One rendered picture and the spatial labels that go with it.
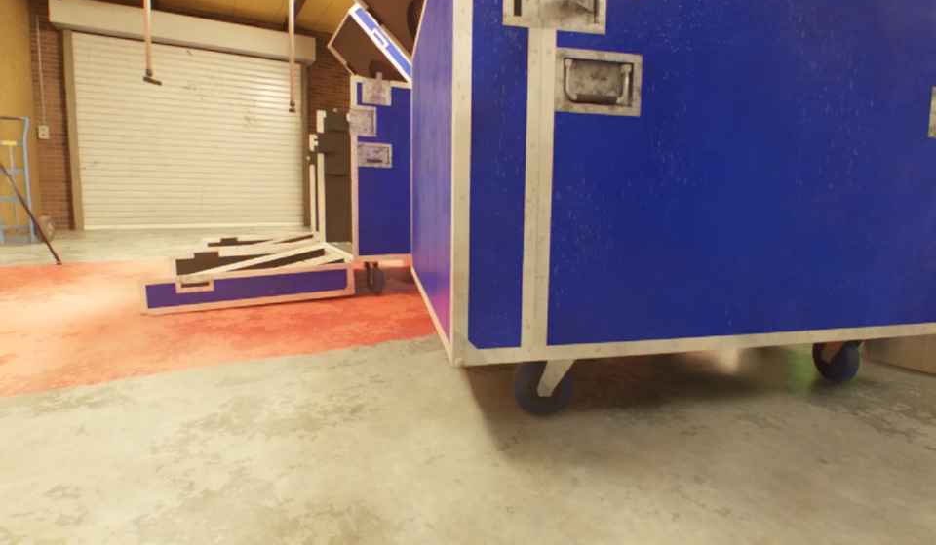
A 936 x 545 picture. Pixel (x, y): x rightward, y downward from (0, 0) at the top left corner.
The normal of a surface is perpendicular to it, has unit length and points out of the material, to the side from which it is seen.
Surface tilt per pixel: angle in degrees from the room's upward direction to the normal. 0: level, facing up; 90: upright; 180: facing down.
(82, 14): 90
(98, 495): 0
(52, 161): 90
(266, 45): 90
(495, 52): 90
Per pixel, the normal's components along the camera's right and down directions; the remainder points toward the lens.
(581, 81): 0.19, 0.11
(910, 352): -0.86, 0.04
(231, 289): 0.46, 0.11
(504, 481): 0.01, -0.99
